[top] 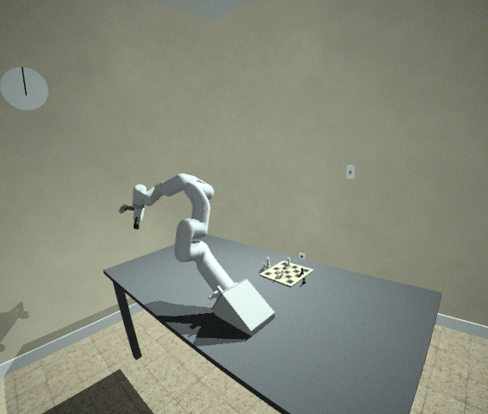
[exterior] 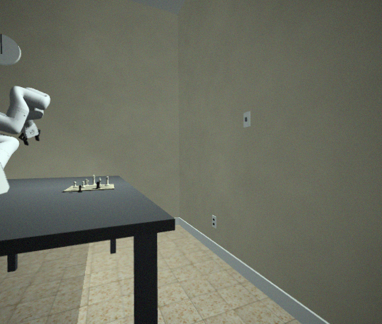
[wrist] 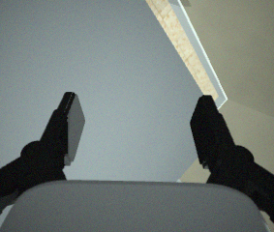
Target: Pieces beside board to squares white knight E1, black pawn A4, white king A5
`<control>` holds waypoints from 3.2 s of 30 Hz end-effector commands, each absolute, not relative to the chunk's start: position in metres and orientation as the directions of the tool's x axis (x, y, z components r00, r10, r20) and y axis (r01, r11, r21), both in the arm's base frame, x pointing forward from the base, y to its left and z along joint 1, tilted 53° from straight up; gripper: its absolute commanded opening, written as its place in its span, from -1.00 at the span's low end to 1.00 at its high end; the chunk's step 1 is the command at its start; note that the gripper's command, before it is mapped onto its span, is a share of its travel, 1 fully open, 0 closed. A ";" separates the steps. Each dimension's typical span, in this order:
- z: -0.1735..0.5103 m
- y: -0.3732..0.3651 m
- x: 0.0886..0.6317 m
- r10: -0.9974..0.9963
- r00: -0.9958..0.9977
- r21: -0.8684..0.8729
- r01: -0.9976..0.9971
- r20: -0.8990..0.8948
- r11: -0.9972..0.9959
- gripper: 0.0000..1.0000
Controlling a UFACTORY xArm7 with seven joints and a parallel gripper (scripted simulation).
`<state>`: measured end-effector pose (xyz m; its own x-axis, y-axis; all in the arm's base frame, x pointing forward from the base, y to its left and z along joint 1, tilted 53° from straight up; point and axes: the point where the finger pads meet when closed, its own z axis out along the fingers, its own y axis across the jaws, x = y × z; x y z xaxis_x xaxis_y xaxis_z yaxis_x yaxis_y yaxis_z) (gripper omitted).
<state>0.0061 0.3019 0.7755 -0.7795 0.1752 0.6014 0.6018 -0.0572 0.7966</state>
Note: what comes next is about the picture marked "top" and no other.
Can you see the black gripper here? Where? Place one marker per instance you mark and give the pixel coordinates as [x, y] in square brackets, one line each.
[138, 214]

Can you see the chessboard with chess pieces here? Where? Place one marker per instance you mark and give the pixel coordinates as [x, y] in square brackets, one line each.
[291, 274]

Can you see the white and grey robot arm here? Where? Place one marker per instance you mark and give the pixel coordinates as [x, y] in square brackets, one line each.
[196, 226]

